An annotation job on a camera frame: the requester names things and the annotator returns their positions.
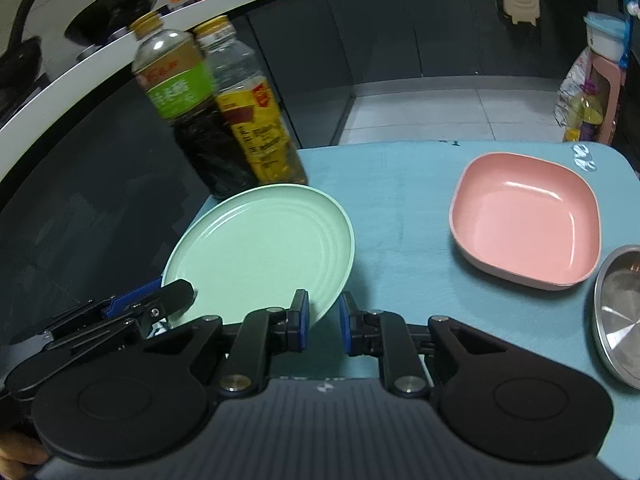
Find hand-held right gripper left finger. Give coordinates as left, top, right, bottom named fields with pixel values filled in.
left=142, top=287, right=311, bottom=398

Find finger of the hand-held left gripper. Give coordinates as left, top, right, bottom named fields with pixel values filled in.
left=42, top=312, right=171, bottom=352
left=102, top=280, right=197, bottom=321

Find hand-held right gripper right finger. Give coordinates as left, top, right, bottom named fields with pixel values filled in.
left=339, top=291, right=531, bottom=401

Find green round plate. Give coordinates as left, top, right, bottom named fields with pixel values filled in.
left=161, top=184, right=357, bottom=330

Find pink square plate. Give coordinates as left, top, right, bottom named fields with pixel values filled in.
left=448, top=152, right=602, bottom=293

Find stainless steel bowl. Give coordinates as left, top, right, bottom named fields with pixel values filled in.
left=591, top=245, right=640, bottom=391

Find person's left hand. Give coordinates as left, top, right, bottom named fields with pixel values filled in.
left=0, top=430, right=48, bottom=467

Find light blue table cloth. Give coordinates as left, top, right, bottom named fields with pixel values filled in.
left=190, top=141, right=640, bottom=480

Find oil bottle yellow label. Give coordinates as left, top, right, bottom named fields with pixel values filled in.
left=194, top=15, right=310, bottom=186

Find dark sauce bottle green label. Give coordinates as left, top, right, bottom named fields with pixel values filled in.
left=131, top=12, right=261, bottom=201

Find black frying pan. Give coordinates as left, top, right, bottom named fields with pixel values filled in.
left=0, top=0, right=53, bottom=91

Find dark kitchen cabinets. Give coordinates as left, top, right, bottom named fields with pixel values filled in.
left=0, top=0, right=626, bottom=361

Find crumpled foil piece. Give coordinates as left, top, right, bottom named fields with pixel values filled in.
left=570, top=144, right=598, bottom=172

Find large yellow oil bottle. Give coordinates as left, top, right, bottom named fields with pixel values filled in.
left=562, top=85, right=606, bottom=143

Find patterned plastic bag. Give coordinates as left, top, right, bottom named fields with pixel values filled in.
left=555, top=49, right=593, bottom=128

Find pink stool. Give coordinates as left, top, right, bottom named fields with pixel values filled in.
left=582, top=55, right=626, bottom=146

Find black mesh cart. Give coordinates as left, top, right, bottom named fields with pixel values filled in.
left=617, top=0, right=640, bottom=171

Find blue lidded container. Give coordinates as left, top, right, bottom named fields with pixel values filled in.
left=582, top=10, right=628, bottom=61

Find black wok wooden handle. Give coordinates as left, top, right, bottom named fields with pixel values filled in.
left=64, top=0, right=181, bottom=48

